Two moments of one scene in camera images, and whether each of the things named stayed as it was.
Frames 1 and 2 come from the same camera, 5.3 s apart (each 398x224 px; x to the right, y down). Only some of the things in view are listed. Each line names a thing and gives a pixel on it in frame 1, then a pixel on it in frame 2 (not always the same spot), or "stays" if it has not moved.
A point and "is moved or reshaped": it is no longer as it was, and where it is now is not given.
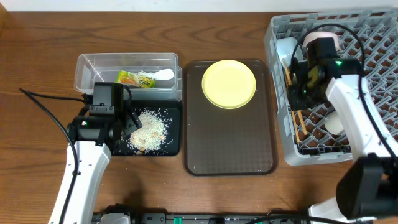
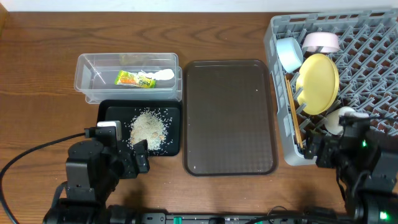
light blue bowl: (285, 46) stays
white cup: (333, 124) stays
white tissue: (160, 74) stays
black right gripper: (296, 86) to (323, 152)
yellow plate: (229, 84) is moved or reshaped
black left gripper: (131, 123) to (131, 162)
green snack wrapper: (130, 78) stays
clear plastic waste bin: (150, 76) stays
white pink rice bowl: (313, 35) stays
